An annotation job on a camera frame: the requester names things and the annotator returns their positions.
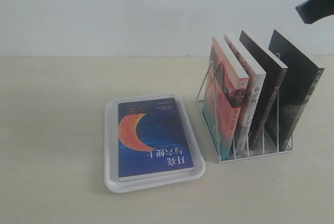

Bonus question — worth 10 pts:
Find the blue moon cover book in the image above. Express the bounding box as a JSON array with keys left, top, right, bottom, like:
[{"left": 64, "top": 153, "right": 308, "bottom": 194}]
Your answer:
[{"left": 118, "top": 98, "right": 194, "bottom": 181}]

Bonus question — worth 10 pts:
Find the black cover book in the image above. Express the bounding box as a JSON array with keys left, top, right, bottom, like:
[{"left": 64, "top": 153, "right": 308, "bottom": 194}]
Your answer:
[{"left": 265, "top": 29, "right": 325, "bottom": 151}]

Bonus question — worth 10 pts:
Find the dark brown cover book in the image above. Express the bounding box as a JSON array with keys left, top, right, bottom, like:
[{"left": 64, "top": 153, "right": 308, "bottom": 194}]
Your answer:
[{"left": 239, "top": 30, "right": 288, "bottom": 150}]

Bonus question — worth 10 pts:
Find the white pink spine book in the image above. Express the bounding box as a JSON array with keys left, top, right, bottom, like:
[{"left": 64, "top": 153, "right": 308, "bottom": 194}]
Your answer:
[{"left": 223, "top": 33, "right": 266, "bottom": 154}]

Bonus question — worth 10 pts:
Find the orange teal cover book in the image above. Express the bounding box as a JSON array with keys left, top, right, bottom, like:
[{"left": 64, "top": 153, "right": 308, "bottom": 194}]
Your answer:
[{"left": 202, "top": 37, "right": 249, "bottom": 160}]

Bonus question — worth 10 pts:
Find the white plastic tray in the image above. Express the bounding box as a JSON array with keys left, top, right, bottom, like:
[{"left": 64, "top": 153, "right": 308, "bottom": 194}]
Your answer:
[{"left": 104, "top": 92, "right": 206, "bottom": 193}]

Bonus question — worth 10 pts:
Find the white wire book rack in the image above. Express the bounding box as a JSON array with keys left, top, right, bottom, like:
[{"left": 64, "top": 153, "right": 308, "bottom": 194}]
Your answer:
[{"left": 194, "top": 51, "right": 294, "bottom": 164}]

